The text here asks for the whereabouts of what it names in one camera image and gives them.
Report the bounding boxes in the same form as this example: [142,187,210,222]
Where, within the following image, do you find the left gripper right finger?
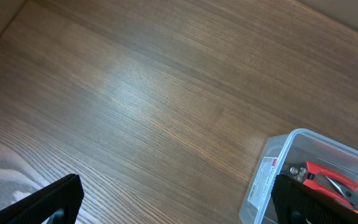
[271,174,358,224]

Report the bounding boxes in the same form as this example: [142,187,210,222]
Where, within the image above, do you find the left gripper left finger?
[0,174,84,224]

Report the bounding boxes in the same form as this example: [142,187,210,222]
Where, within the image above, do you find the red handled pruning shears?
[280,161,349,198]

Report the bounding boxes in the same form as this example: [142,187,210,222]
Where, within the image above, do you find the clear plastic container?
[239,129,358,224]

